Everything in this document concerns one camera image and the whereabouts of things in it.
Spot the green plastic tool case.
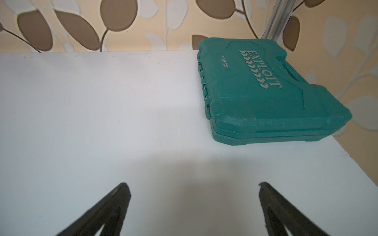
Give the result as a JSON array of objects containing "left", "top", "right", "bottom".
[{"left": 197, "top": 38, "right": 352, "bottom": 146}]

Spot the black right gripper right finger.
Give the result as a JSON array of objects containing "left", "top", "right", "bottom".
[{"left": 259, "top": 182, "right": 328, "bottom": 236}]

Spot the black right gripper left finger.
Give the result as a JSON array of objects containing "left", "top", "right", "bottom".
[{"left": 58, "top": 183, "right": 131, "bottom": 236}]

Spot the aluminium frame post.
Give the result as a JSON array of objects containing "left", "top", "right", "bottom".
[{"left": 261, "top": 0, "right": 297, "bottom": 41}]

